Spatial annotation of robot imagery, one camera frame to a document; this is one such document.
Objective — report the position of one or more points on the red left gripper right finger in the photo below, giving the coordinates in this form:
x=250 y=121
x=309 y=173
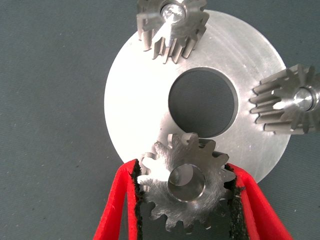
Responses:
x=257 y=212

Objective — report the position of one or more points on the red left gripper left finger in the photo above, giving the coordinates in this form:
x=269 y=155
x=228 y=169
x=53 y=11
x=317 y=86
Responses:
x=117 y=205

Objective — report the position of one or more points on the shiny silver planetary gear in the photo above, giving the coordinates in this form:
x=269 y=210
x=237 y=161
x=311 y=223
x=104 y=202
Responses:
x=160 y=197

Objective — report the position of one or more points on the dark steel planetary gear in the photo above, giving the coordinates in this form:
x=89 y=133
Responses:
x=282 y=112
x=175 y=32

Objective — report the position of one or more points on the round metal carrier plate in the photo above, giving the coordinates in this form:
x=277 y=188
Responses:
x=140 y=100

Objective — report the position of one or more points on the dark grey table cloth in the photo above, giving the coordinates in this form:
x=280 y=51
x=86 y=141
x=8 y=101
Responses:
x=50 y=100

